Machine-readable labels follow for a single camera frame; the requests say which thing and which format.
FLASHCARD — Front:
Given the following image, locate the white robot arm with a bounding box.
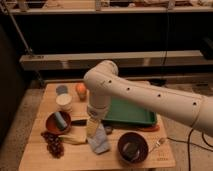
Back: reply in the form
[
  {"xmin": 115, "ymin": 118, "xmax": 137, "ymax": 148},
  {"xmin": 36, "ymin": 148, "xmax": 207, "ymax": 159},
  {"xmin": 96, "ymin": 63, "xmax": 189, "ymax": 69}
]
[{"xmin": 84, "ymin": 60, "xmax": 213, "ymax": 137}]

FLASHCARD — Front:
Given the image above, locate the white paper cup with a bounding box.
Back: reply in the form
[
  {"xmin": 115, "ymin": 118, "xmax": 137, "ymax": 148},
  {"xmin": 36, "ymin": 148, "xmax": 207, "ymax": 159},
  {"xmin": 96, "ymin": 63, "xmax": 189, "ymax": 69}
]
[{"xmin": 56, "ymin": 94, "xmax": 72, "ymax": 112}]

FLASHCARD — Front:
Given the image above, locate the wooden cutting board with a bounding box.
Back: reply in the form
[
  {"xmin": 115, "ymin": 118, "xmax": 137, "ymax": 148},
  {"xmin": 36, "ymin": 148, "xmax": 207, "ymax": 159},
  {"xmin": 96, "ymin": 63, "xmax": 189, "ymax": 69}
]
[{"xmin": 59, "ymin": 116, "xmax": 89, "ymax": 145}]

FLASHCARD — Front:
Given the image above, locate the small grey metal object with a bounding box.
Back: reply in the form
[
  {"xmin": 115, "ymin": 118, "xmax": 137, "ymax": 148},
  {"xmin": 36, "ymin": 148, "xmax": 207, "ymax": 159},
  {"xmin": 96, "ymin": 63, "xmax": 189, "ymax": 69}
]
[{"xmin": 104, "ymin": 126, "xmax": 113, "ymax": 135}]

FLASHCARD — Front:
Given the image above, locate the blue grey cloth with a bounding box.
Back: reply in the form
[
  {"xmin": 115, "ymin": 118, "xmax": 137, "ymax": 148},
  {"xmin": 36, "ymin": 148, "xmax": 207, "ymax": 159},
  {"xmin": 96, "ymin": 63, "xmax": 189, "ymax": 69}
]
[{"xmin": 87, "ymin": 124, "xmax": 110, "ymax": 155}]

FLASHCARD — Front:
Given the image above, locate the yellow banana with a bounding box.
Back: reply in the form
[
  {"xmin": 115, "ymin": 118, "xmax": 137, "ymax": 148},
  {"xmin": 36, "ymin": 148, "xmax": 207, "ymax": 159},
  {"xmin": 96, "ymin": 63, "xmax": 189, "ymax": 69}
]
[{"xmin": 60, "ymin": 135, "xmax": 87, "ymax": 145}]

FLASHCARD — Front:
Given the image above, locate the green plastic tray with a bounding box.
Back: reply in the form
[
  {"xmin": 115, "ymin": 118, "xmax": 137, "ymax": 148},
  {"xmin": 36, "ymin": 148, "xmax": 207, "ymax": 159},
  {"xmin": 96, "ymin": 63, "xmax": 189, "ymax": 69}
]
[{"xmin": 104, "ymin": 98, "xmax": 157, "ymax": 126}]

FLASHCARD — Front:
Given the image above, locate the teal cylinder in bowl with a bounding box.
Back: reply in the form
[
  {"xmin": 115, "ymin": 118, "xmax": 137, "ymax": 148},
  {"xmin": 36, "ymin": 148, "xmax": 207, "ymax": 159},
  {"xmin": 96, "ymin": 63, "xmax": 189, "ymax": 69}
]
[{"xmin": 54, "ymin": 112, "xmax": 67, "ymax": 130}]

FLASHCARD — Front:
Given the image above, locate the brown red bowl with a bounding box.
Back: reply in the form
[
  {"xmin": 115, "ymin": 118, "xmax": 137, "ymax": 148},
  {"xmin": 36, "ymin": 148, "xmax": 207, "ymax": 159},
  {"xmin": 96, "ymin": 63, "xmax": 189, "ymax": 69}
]
[{"xmin": 46, "ymin": 111, "xmax": 71, "ymax": 135}]

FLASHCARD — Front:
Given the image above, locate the orange fruit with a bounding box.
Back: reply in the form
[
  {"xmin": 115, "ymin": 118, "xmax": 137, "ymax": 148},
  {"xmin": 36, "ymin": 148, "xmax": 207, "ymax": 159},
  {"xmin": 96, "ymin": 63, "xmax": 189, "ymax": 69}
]
[{"xmin": 75, "ymin": 83, "xmax": 87, "ymax": 100}]

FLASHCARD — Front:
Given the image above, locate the bunch of dark grapes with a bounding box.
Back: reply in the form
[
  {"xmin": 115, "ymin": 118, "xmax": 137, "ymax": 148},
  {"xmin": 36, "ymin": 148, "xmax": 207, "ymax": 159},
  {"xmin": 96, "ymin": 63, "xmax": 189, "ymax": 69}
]
[{"xmin": 41, "ymin": 132, "xmax": 64, "ymax": 158}]

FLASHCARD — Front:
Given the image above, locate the grey round lid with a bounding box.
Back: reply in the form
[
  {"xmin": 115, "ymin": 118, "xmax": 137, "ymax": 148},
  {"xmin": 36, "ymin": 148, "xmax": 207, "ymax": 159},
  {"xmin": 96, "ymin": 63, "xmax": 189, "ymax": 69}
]
[{"xmin": 56, "ymin": 85, "xmax": 68, "ymax": 95}]

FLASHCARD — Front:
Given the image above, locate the dark purple bowl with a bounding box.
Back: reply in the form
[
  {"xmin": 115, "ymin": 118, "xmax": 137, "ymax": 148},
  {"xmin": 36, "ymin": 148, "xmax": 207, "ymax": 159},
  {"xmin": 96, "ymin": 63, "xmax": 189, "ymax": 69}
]
[{"xmin": 117, "ymin": 132, "xmax": 149, "ymax": 164}]

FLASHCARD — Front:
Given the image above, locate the orange carrot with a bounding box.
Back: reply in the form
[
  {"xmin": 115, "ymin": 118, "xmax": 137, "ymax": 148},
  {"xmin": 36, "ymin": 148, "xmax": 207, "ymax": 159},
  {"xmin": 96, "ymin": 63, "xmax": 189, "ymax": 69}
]
[{"xmin": 138, "ymin": 125, "xmax": 160, "ymax": 132}]

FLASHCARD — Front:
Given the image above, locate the silver fork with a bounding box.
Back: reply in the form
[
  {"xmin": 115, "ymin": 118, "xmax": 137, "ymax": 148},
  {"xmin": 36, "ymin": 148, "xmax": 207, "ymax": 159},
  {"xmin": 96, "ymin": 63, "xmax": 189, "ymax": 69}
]
[{"xmin": 149, "ymin": 138, "xmax": 166, "ymax": 153}]

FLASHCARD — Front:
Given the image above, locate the black handled knife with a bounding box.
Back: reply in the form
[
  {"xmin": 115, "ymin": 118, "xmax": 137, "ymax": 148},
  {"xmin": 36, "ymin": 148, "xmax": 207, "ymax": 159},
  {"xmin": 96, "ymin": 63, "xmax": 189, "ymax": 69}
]
[{"xmin": 71, "ymin": 119, "xmax": 87, "ymax": 126}]

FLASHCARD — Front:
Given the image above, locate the metal shelf rail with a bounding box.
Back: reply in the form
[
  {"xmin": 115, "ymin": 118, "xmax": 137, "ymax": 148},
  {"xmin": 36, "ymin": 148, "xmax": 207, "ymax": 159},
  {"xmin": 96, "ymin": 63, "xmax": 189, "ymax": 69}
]
[{"xmin": 19, "ymin": 49, "xmax": 213, "ymax": 72}]

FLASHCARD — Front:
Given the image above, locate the black cable on floor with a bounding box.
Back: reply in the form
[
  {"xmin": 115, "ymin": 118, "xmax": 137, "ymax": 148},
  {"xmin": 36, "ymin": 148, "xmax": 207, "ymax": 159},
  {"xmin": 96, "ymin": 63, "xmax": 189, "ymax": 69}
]
[{"xmin": 165, "ymin": 127, "xmax": 213, "ymax": 171}]

